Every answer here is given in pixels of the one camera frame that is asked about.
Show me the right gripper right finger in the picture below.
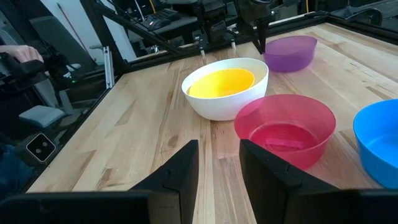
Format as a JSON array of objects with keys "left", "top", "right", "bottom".
[{"left": 238, "top": 138, "right": 358, "bottom": 224}]

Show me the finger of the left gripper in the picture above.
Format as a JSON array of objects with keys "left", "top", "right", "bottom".
[
  {"left": 244, "top": 22, "right": 262, "bottom": 55},
  {"left": 257, "top": 16, "right": 271, "bottom": 55}
]

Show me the yellow plastic bowl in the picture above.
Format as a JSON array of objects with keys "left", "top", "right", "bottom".
[{"left": 188, "top": 68, "right": 256, "bottom": 99}]

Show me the purple translucent plastic bowl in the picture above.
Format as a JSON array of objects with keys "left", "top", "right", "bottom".
[{"left": 262, "top": 34, "right": 318, "bottom": 73}]

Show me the person's hand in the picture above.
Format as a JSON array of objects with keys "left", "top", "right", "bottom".
[{"left": 0, "top": 44, "right": 45, "bottom": 64}]

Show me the large white bowl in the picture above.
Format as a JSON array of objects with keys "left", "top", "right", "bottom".
[{"left": 180, "top": 57, "right": 270, "bottom": 122}]

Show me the red translucent plastic bowl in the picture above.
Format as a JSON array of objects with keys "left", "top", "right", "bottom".
[{"left": 233, "top": 93, "right": 337, "bottom": 170}]

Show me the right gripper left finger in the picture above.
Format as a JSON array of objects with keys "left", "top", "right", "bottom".
[{"left": 129, "top": 139, "right": 200, "bottom": 224}]

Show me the silver frame bracket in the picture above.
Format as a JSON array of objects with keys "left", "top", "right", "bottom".
[{"left": 103, "top": 45, "right": 116, "bottom": 90}]

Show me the person's leg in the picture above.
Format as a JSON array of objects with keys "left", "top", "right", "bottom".
[{"left": 0, "top": 143, "right": 34, "bottom": 202}]

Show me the blue plastic bowl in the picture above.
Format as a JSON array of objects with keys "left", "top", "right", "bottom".
[{"left": 353, "top": 98, "right": 398, "bottom": 190}]

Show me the grey cushion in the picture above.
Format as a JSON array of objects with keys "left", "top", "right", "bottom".
[{"left": 17, "top": 105, "right": 65, "bottom": 129}]

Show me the dark grey chair back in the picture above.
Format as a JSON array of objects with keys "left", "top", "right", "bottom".
[{"left": 29, "top": 15, "right": 98, "bottom": 73}]

